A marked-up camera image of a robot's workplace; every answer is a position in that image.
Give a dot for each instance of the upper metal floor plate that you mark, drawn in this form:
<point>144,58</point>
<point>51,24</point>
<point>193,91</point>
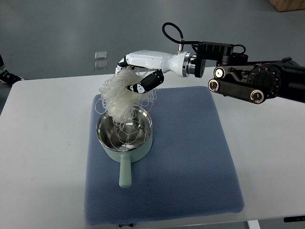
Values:
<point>100,55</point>

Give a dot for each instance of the wire steaming rack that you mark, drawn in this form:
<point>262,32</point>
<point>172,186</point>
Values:
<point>131,136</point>

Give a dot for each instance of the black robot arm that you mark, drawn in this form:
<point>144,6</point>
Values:
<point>235,76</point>

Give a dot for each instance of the white vermicelli bundle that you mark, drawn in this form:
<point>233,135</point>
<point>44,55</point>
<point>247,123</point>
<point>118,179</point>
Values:
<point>119,102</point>

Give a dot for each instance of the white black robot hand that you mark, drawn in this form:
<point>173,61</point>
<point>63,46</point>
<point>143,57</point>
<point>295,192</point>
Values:
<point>181,64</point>

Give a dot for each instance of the cardboard box corner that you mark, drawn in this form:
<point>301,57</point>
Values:
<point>288,5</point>

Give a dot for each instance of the blue textured mat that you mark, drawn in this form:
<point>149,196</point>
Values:
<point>188,171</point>

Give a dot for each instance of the white table leg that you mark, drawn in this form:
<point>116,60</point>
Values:
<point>253,224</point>

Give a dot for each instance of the mint green steel pot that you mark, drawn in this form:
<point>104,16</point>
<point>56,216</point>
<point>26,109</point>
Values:
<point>125,158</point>

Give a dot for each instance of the black bracket under table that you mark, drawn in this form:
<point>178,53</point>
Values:
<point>294,219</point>

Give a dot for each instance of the black white sneaker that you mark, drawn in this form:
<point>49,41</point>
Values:
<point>5,76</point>

